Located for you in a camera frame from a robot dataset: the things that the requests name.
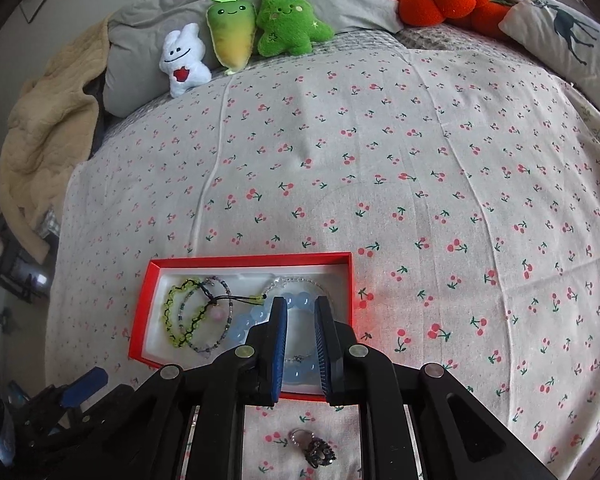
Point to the white bunny plush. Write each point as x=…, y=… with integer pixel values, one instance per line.
x=182, y=60

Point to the orange pumpkin plush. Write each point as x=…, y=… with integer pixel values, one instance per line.
x=481, y=16

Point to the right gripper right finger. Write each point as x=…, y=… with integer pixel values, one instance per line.
x=354, y=374

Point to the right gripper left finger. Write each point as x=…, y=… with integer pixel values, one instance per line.
x=249, y=375

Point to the beige quilted blanket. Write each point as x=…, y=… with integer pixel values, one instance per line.
x=49, y=132

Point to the green tree plush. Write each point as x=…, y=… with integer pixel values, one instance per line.
x=289, y=26

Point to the green yellow carrot plush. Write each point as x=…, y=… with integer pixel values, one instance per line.
x=232, y=25

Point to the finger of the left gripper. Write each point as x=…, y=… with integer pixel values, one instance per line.
x=75, y=394

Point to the cherry print bed sheet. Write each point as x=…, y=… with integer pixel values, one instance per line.
x=465, y=188

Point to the black rhinestone hair clip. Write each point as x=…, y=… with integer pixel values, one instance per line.
x=316, y=451

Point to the red jewelry box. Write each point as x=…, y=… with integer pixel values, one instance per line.
x=191, y=310

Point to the white deer print pillow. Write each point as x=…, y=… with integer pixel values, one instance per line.
x=564, y=39

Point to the grey pillow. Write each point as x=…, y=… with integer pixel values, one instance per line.
x=136, y=34

